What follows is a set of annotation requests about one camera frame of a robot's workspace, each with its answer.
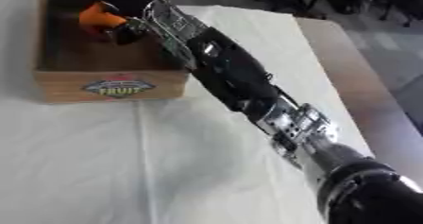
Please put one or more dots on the orange toy fruit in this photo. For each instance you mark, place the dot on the orange toy fruit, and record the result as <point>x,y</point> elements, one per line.
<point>98,17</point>

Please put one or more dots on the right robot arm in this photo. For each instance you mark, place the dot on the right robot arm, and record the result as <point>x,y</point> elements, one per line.
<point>237,73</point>

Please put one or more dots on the tan cardboard box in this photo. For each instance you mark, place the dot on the tan cardboard box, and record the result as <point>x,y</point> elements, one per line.
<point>110,86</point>

